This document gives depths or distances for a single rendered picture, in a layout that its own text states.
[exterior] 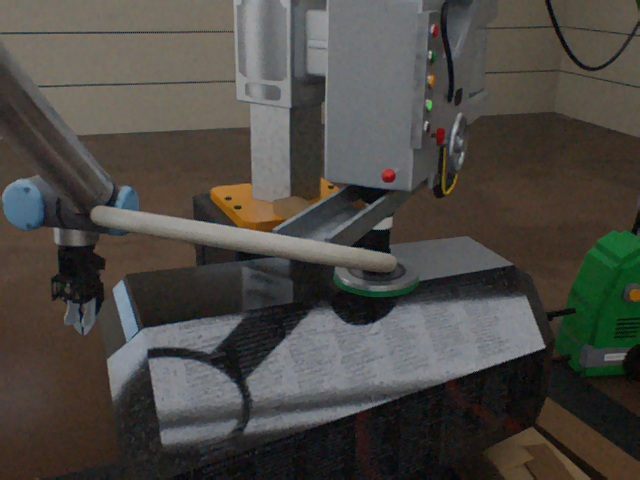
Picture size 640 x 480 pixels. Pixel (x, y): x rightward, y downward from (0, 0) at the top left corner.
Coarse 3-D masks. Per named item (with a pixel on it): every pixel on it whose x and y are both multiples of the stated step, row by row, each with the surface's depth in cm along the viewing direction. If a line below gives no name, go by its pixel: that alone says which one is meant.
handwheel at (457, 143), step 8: (456, 120) 172; (464, 120) 178; (456, 128) 171; (464, 128) 180; (456, 136) 173; (464, 136) 176; (448, 144) 171; (456, 144) 176; (464, 144) 178; (448, 152) 172; (456, 152) 178; (464, 152) 183; (448, 160) 173; (456, 160) 179; (448, 168) 176; (456, 168) 178
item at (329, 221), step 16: (336, 192) 166; (352, 192) 174; (400, 192) 172; (416, 192) 185; (320, 208) 157; (336, 208) 166; (352, 208) 169; (368, 208) 154; (384, 208) 163; (288, 224) 143; (304, 224) 150; (320, 224) 157; (336, 224) 157; (352, 224) 145; (368, 224) 154; (320, 240) 147; (336, 240) 138; (352, 240) 146
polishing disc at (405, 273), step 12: (396, 264) 188; (408, 264) 188; (336, 276) 182; (348, 276) 180; (360, 276) 180; (372, 276) 180; (384, 276) 181; (396, 276) 181; (408, 276) 181; (360, 288) 176; (372, 288) 175; (384, 288) 175; (396, 288) 176
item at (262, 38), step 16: (240, 16) 247; (256, 16) 241; (272, 16) 239; (304, 16) 240; (320, 16) 236; (240, 32) 249; (256, 32) 243; (272, 32) 240; (304, 32) 242; (320, 32) 238; (240, 48) 251; (256, 48) 245; (272, 48) 242; (304, 48) 243; (320, 48) 239; (240, 64) 253; (256, 64) 247; (272, 64) 244; (304, 64) 245; (320, 64) 242; (272, 80) 247; (304, 80) 249
